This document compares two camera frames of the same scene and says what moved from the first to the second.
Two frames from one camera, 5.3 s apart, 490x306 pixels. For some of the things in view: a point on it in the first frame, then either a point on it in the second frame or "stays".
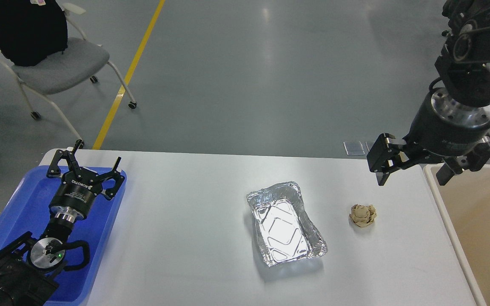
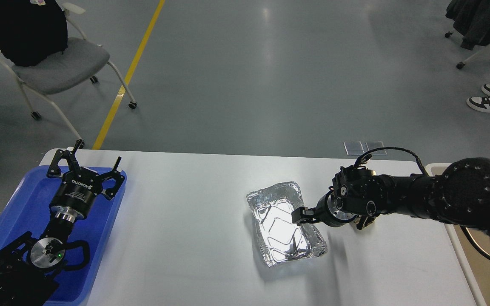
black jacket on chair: (26, 32) stays
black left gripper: (74, 199) stays
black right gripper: (443, 128) → (327, 212)
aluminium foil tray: (284, 233) stays
